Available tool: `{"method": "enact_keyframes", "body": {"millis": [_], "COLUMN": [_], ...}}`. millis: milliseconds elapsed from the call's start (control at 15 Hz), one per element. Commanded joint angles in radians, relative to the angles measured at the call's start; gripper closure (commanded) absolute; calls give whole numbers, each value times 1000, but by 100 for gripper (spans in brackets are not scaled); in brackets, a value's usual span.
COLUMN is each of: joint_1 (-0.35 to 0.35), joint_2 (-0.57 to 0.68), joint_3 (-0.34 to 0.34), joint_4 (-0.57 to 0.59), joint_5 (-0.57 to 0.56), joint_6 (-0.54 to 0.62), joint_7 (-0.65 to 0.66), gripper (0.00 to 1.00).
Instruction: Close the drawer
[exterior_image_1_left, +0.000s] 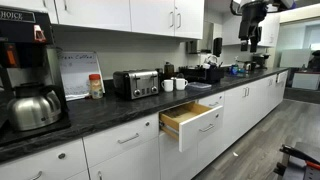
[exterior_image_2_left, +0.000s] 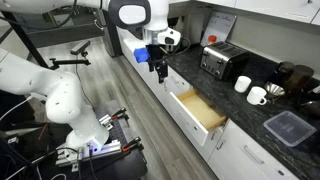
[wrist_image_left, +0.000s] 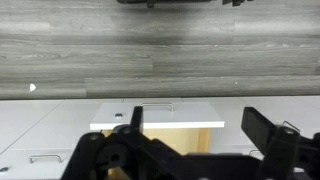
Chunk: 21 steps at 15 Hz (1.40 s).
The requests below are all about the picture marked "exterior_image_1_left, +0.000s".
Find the white upper wall cabinets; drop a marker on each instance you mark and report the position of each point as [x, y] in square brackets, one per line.
[173, 18]

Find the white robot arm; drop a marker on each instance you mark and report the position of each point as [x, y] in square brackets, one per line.
[272, 6]

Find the clear plastic container lid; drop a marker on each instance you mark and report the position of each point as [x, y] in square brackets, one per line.
[198, 85]

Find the black commercial coffee maker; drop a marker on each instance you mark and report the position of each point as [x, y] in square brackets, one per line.
[27, 55]

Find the black condiment organizer tray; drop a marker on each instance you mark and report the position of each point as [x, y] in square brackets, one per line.
[208, 76]

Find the white mug left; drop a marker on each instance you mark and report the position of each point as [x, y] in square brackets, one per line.
[167, 85]

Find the silver black toaster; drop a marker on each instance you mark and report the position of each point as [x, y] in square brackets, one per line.
[135, 84]

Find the white mug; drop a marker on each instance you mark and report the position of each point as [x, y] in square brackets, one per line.
[167, 85]
[181, 83]

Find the dark glass coffee jar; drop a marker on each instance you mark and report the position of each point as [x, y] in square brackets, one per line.
[168, 70]

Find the white lower cabinet run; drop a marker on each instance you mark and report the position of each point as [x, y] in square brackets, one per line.
[116, 139]

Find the white handwritten sign board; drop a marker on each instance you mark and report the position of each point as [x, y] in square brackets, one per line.
[75, 69]

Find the black paper towel dispenser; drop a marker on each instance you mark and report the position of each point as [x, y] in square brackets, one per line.
[217, 46]

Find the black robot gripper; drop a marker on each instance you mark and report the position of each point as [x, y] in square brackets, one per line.
[250, 31]

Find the far black coffee machine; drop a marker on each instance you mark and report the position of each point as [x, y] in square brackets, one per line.
[260, 60]

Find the jar with orange lid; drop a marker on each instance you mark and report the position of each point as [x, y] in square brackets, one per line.
[95, 86]

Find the white mug right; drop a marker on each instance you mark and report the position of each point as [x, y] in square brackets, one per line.
[181, 83]

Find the steel coffee carafe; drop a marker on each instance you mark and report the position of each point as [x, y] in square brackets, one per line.
[35, 105]

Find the white wooden drawer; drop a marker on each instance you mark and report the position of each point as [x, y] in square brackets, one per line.
[191, 122]

